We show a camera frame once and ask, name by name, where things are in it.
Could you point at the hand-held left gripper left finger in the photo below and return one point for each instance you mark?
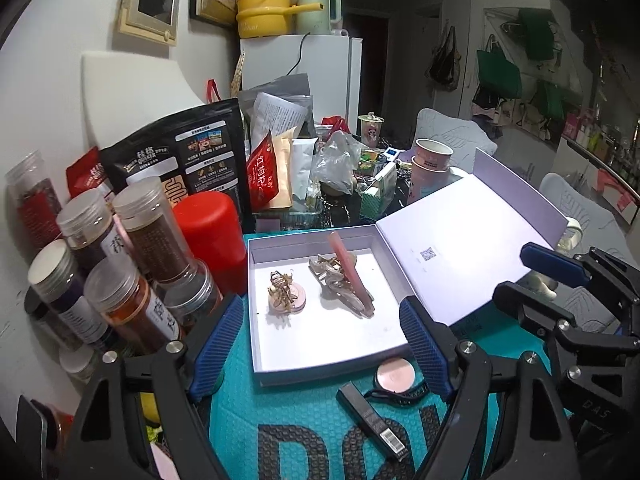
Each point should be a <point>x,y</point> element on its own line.
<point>220,345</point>

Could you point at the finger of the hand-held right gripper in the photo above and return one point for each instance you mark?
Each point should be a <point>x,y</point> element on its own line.
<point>535,307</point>
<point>555,262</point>

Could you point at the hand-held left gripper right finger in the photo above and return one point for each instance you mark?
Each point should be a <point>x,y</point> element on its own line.
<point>425,350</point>

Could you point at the pink round compact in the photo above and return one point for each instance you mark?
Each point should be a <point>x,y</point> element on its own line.
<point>397,375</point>

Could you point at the black long hair clip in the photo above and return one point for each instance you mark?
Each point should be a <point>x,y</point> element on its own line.
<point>405,395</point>

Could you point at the white round compact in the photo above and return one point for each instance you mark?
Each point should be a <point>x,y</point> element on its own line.
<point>297,302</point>

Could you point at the black lipstick box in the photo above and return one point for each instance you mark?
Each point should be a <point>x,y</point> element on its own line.
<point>370,420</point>

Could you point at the white hinged-lid gift box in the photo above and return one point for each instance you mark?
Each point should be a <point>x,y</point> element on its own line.
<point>325,340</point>

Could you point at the pink cosmetic tube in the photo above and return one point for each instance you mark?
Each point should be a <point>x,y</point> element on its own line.
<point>350,270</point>

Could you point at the beige claw hair clip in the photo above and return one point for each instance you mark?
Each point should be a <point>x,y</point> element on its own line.
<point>335,285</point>

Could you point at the white patterned chair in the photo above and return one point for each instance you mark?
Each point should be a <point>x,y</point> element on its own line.
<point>450,125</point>
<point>570,195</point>

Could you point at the red canister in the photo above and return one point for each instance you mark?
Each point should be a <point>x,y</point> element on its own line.
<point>210,240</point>

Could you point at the lilac card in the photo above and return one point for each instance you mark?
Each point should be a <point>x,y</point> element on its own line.
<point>267,225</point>

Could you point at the tall jar brown contents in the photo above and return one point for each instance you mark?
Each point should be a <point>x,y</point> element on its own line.
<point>150,235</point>

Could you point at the jar of white pieces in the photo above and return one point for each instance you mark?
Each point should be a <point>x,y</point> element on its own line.
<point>77,362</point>

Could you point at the green striped box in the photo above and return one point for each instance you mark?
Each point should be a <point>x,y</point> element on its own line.
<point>377,195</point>

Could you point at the green tote bag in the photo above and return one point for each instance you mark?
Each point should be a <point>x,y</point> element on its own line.
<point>550,100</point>
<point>537,35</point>
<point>500,70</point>

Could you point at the dark jar white label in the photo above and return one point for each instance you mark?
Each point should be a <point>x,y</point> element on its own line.
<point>65,295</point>

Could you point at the black label jar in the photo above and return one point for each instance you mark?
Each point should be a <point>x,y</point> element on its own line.
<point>47,322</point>

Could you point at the red snack packet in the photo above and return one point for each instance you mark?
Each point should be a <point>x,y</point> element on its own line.
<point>261,175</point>

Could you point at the clear jar dark contents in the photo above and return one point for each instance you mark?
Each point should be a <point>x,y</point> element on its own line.
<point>87,230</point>

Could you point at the brown ceramic piece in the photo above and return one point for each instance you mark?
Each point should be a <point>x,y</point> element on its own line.
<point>340,187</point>

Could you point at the cream packet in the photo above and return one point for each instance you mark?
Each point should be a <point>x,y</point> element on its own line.
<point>284,170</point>

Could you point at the red label jar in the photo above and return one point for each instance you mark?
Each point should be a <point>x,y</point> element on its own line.
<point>50,430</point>

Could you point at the white packet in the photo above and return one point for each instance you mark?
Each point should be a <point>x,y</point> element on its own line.
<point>302,170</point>

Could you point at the black food pouch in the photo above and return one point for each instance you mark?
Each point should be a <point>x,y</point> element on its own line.
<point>150,155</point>

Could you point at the clear plastic bag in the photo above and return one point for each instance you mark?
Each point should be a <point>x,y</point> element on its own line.
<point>340,160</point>

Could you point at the red foil pouch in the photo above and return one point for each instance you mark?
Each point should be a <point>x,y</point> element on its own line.
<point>87,170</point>

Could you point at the small panda cup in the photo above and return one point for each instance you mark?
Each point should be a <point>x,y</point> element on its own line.
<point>371,130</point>

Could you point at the dark tote bag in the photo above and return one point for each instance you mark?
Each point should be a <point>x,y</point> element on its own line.
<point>442,65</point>

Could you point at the printed paper sheet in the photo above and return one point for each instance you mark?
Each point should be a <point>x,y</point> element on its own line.
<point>277,120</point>

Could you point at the clear jar red contents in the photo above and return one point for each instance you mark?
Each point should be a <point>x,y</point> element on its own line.
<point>35,200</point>

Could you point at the grey plastic bag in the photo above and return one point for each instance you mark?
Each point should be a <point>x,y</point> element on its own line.
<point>285,85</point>

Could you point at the white fridge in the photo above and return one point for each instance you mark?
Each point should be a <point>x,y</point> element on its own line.
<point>325,75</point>

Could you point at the yellow pot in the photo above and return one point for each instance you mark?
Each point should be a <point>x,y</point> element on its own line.
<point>262,15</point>

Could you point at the pale green kettle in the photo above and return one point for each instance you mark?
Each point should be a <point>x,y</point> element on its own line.
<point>312,10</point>

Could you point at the wall intercom panel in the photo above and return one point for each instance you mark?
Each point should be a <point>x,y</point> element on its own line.
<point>150,5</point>

